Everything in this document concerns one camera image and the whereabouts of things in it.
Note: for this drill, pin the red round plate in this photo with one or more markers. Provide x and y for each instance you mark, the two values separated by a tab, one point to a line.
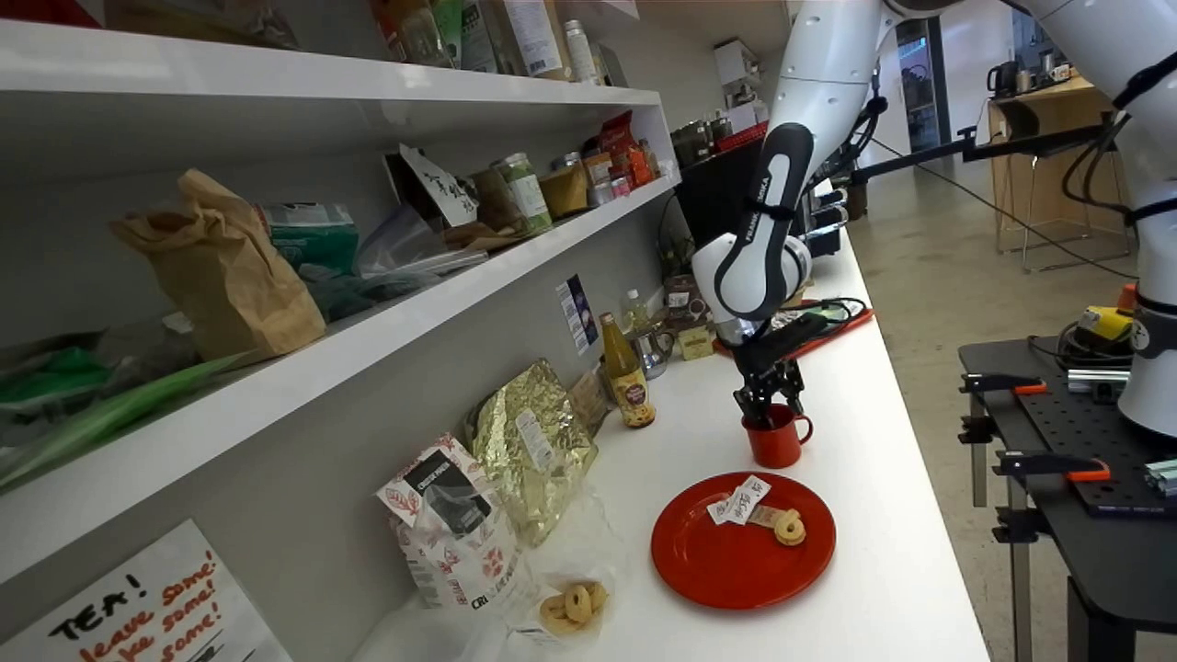
742	567

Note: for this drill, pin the white red printed bag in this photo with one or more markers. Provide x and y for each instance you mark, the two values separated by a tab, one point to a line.
450	529

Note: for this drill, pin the green label can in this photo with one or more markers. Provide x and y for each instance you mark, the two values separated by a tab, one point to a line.
525	193

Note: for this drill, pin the brown paper bag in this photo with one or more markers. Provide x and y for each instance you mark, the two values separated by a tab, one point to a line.
217	266

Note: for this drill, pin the yellow glass bottle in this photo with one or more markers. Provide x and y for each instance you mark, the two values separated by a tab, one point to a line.
628	375

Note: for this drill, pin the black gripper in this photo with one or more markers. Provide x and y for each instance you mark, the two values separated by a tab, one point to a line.
769	362

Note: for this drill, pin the red ceramic mug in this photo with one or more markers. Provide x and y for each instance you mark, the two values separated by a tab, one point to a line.
778	434

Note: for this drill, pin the white handwritten tea sign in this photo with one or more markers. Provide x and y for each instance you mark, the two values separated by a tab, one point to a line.
173	601

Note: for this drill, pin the blue white wall leaflet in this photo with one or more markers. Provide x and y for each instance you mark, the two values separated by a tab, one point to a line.
579	313

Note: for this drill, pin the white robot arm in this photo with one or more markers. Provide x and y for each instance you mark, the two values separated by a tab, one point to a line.
1128	50

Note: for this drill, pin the gold foil bag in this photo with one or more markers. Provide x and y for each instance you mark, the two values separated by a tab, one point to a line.
536	450

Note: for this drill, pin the black workbench with clamps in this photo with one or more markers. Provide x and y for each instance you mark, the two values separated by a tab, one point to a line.
1075	477

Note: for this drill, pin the pretzel shaped cookie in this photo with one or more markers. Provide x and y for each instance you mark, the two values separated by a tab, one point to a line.
786	524

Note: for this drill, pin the white wall shelf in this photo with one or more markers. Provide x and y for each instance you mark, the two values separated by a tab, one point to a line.
132	173

